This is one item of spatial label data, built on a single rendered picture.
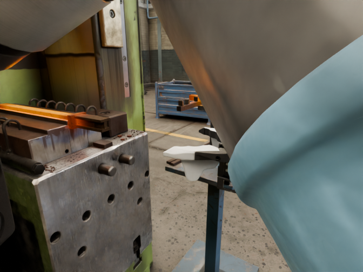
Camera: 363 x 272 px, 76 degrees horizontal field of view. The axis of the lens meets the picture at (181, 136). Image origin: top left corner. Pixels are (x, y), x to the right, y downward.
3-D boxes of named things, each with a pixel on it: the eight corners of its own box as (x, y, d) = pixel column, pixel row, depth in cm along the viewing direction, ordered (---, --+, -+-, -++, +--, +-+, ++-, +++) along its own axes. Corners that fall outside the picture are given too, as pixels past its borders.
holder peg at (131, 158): (135, 163, 68) (135, 154, 67) (129, 167, 66) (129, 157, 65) (125, 160, 70) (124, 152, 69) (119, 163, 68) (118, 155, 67)
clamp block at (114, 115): (129, 130, 79) (128, 111, 77) (111, 137, 72) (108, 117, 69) (103, 126, 84) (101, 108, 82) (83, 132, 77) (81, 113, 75)
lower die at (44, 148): (102, 141, 69) (99, 113, 66) (33, 168, 52) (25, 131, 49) (20, 123, 87) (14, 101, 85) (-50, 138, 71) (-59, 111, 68)
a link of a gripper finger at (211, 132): (198, 150, 54) (221, 166, 46) (199, 125, 52) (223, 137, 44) (209, 148, 55) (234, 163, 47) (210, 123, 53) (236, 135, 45)
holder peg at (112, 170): (117, 174, 62) (116, 164, 61) (109, 178, 59) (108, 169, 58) (106, 170, 63) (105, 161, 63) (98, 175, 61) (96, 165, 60)
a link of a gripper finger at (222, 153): (196, 164, 36) (250, 161, 37) (196, 155, 36) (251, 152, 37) (190, 153, 41) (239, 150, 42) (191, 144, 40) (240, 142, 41)
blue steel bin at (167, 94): (223, 116, 491) (225, 81, 469) (210, 125, 424) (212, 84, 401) (172, 110, 542) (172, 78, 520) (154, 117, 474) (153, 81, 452)
